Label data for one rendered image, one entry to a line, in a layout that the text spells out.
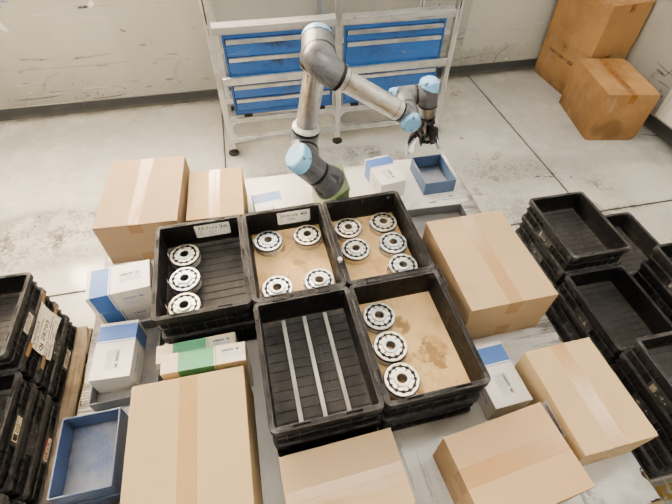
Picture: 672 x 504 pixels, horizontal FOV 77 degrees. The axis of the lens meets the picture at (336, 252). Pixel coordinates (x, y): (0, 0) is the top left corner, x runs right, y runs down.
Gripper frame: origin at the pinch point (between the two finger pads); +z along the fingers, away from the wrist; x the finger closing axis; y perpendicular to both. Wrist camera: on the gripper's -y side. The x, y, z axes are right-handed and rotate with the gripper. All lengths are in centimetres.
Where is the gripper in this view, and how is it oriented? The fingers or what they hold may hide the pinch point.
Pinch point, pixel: (422, 151)
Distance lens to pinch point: 198.9
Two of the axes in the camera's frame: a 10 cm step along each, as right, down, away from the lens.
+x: 9.8, -1.9, 0.5
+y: 1.8, 7.5, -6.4
